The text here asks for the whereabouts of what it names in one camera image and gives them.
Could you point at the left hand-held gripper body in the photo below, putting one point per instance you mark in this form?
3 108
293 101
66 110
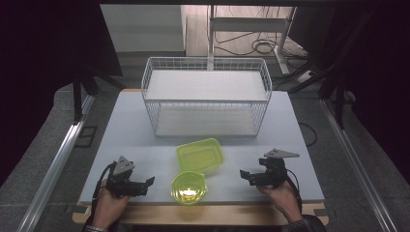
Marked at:
121 185

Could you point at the white metal desk frame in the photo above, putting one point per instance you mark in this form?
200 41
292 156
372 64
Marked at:
248 24

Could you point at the green plastic lid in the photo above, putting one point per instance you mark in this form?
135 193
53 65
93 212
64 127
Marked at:
199 156

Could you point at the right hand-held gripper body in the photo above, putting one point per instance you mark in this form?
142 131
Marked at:
274 172

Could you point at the clear plastic container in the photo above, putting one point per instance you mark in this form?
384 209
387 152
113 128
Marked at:
180 190

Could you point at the person's right hand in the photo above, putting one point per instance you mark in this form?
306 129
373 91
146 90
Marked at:
285 201

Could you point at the white power strip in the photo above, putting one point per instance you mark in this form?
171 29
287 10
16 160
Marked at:
305 76

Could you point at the black metal stand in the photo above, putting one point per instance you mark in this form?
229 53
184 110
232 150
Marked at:
338 106
77 100

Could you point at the white cabinet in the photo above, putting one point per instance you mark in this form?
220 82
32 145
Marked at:
145 29

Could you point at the aluminium rail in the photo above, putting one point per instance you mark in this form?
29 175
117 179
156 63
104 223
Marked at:
53 170
351 161

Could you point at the black curtain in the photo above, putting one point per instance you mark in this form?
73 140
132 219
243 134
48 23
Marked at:
38 64
380 80

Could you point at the person's left hand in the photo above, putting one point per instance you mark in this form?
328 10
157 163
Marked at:
108 208

